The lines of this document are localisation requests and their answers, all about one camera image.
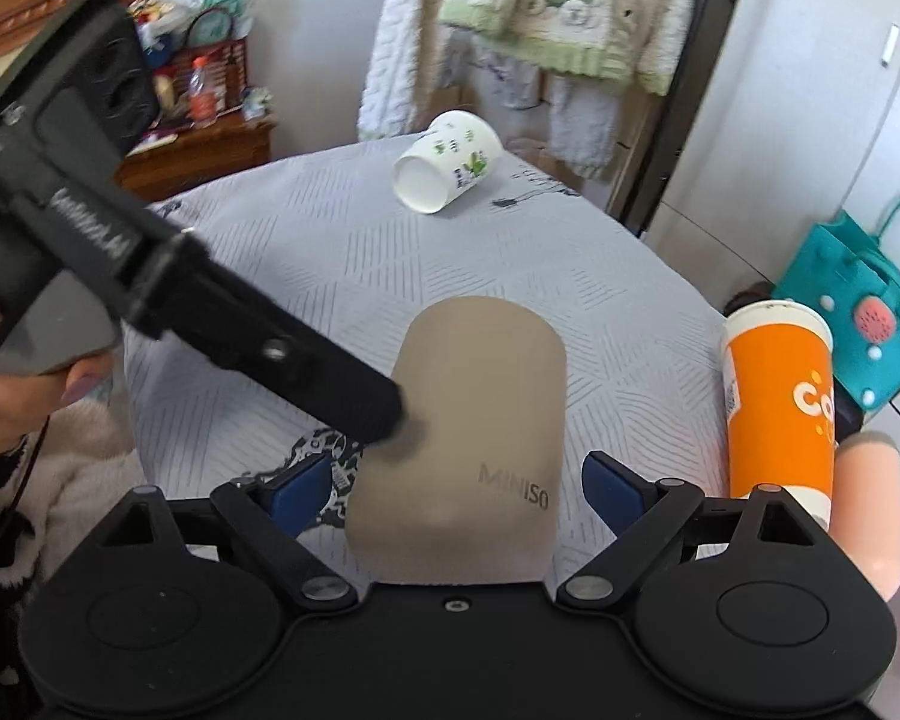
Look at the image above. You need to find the white floral paper cup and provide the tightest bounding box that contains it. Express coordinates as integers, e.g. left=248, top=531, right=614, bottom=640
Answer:
left=393, top=110, right=504, bottom=215

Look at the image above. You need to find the white fleece robe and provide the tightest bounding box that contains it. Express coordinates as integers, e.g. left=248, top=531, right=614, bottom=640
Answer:
left=357, top=0, right=626, bottom=179

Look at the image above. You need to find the person left hand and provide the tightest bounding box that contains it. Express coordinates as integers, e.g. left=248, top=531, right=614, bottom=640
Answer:
left=0, top=349, right=113, bottom=455

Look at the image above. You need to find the wooden side cabinet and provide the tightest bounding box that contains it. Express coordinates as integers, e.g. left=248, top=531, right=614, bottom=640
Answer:
left=115, top=114, right=276, bottom=203

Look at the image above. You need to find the beige tumbler cup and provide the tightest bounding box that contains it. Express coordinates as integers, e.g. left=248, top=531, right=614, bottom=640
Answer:
left=344, top=296, right=567, bottom=585

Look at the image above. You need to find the orange plastic bottle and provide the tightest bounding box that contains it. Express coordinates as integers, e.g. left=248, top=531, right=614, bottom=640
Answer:
left=188, top=55, right=217, bottom=127

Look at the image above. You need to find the pink tumbler cup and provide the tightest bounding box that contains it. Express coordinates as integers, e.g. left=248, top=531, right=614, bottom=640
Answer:
left=829, top=431, right=900, bottom=601

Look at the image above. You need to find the teal felt handbag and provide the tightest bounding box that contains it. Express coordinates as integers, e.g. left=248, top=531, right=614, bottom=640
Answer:
left=772, top=199, right=900, bottom=411

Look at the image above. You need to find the black clothes rack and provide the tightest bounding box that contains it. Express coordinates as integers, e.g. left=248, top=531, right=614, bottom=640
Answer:
left=606, top=0, right=738, bottom=238

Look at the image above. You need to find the orange paper cup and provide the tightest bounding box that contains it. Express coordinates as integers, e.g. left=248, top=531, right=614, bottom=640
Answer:
left=722, top=299, right=836, bottom=527

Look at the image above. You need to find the grey three-door wardrobe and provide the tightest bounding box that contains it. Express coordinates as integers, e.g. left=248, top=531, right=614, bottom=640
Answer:
left=640, top=0, right=900, bottom=458

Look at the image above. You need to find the white fleece jacket green trim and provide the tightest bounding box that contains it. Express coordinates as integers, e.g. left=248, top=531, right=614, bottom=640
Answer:
left=439, top=0, right=696, bottom=96

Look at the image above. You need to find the white patterned tablecloth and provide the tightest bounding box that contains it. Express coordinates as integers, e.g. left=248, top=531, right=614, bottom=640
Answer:
left=157, top=138, right=727, bottom=580

